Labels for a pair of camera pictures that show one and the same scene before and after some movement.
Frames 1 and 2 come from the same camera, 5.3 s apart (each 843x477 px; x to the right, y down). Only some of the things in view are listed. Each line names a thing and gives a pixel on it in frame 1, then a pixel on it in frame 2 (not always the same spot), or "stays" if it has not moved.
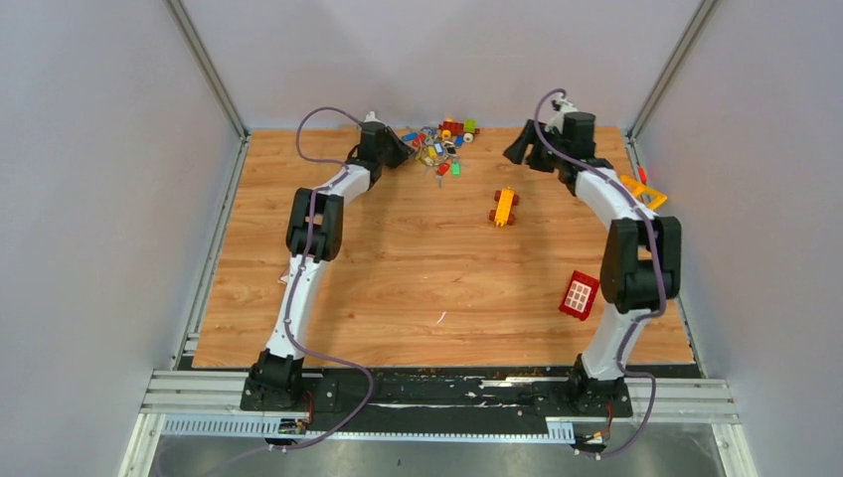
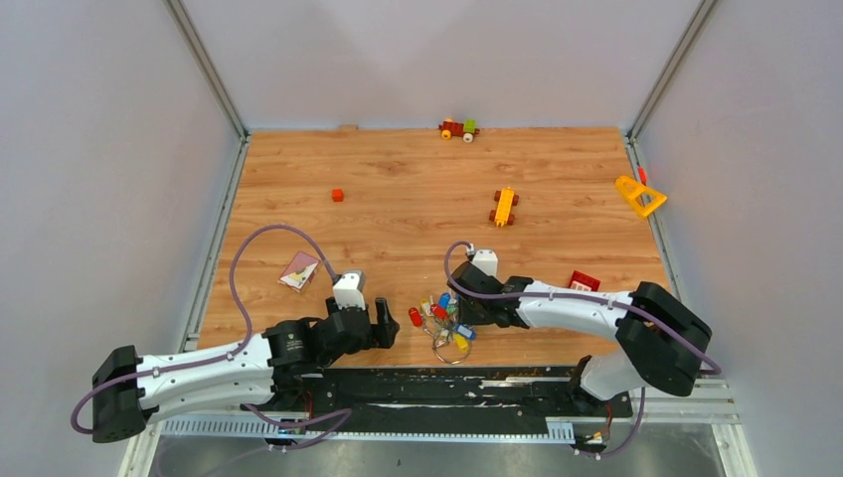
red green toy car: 450,128 stays
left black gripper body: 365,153 → 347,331
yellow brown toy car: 502,214 stays
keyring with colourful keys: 435,151 → 450,340
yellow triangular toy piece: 645,195 stays
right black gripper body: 553,138 → 472,312
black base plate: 436,399 stays
